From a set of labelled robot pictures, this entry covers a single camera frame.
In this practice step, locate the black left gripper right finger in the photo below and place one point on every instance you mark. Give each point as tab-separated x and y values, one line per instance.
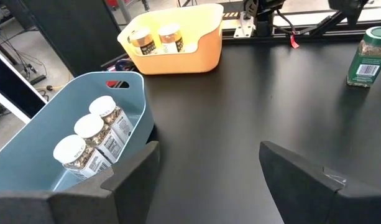
302	193

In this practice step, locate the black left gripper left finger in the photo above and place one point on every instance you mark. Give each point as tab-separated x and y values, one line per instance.
125	193

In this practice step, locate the white-lid bagel seasoning jar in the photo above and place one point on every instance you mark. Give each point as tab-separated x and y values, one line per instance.
94	130
107	110
73	152

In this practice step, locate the tan-lid spice jar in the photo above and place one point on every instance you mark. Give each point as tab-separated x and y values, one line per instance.
143	40
171	37

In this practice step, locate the blue plastic bin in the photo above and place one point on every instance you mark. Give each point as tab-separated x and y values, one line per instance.
28	149

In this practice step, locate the yellow plastic bin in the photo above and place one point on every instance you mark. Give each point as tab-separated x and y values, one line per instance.
177	63

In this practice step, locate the green-lid spice jar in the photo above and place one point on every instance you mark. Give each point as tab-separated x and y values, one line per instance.
369	59

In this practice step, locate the black partition panel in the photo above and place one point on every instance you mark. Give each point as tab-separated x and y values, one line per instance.
75	31

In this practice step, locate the black aluminium table frame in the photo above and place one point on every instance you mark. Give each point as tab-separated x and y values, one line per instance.
327	36

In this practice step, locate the silver mounting bracket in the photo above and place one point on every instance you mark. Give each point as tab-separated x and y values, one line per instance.
244	28

